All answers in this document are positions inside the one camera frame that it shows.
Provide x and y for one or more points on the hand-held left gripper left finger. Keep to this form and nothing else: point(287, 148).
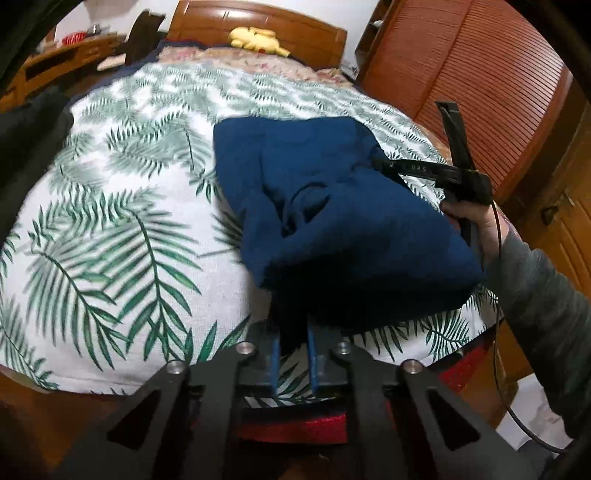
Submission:
point(275, 364)

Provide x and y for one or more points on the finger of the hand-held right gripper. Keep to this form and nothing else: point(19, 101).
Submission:
point(406, 167)

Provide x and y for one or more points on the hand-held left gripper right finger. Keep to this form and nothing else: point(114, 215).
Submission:
point(313, 362)

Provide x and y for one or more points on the navy blue suit jacket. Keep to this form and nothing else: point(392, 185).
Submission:
point(346, 221)

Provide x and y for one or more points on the person's right forearm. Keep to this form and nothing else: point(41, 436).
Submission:
point(545, 314)

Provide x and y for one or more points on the person's right hand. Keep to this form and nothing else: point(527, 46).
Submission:
point(485, 226)

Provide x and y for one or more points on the red bed skirt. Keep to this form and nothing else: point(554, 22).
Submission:
point(300, 427)

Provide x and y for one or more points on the wooden louvered wardrobe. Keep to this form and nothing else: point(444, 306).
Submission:
point(485, 69)

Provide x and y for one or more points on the floral quilt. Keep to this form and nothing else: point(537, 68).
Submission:
point(300, 69)

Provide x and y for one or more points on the wooden bed headboard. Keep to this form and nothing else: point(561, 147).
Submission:
point(300, 32)

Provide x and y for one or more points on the yellow plush toy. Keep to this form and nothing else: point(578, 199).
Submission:
point(256, 40)

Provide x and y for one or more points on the leaf print blanket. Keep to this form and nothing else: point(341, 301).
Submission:
point(138, 184)

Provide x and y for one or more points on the dark chair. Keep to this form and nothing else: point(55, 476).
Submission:
point(141, 41)

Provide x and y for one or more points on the black cloth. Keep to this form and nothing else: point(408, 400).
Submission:
point(27, 138)

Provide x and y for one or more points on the dark metal pot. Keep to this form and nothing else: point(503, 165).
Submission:
point(94, 28)

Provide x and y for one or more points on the red bowl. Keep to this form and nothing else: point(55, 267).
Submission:
point(74, 38)

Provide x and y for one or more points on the wooden desk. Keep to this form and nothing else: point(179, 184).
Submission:
point(46, 64)

